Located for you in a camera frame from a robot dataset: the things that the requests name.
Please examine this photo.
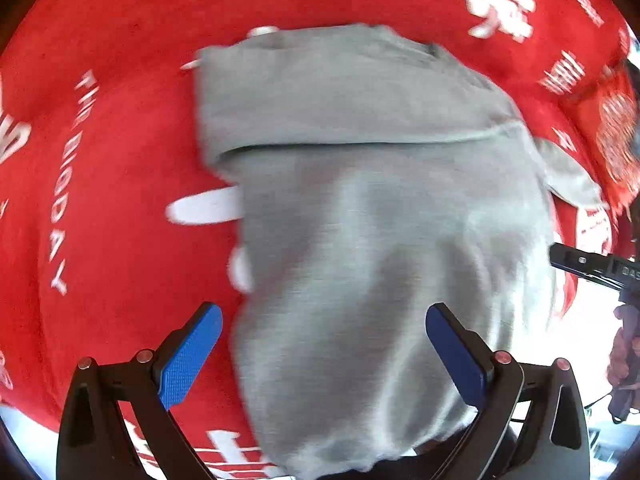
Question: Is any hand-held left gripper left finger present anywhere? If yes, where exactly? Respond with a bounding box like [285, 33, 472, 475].
[56, 301, 224, 480]

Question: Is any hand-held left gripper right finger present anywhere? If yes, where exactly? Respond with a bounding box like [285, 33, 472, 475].
[425, 302, 592, 480]

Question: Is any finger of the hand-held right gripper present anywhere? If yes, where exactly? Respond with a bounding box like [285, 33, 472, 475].
[548, 242, 612, 283]

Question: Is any grey small garment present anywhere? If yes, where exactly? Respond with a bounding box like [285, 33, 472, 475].
[192, 22, 610, 478]

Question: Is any person's right hand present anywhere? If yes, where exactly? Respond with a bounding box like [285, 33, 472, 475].
[606, 304, 640, 423]

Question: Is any red printed cloth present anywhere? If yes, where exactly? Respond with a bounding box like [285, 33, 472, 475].
[574, 66, 640, 213]

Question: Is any red printed blanket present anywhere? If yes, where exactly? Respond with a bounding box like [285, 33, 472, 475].
[0, 0, 638, 480]

